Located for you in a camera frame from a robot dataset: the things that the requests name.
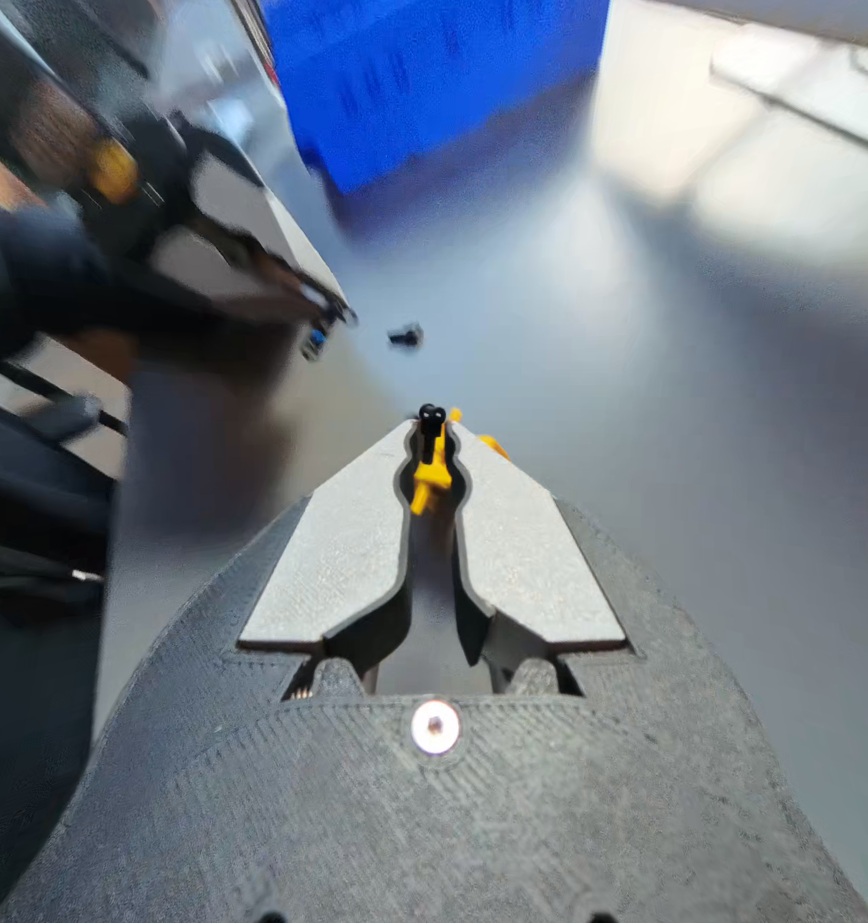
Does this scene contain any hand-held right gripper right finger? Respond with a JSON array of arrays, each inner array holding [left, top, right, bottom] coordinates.
[[448, 422, 627, 668]]

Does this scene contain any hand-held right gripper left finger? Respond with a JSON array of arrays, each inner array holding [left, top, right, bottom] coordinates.
[[239, 420, 419, 673]]

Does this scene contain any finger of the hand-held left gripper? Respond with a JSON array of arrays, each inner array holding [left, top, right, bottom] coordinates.
[[148, 225, 330, 318], [189, 150, 356, 325]]

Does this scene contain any yellow lego assembly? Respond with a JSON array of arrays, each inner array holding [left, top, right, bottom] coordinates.
[[409, 402, 512, 517]]

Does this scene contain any person's left forearm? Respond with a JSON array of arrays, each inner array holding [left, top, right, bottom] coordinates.
[[0, 198, 143, 362]]

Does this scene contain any blue plastic bin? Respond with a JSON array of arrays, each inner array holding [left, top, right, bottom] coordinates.
[[261, 0, 613, 197]]

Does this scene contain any person's dark clothing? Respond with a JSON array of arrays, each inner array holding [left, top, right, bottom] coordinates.
[[0, 389, 118, 917]]

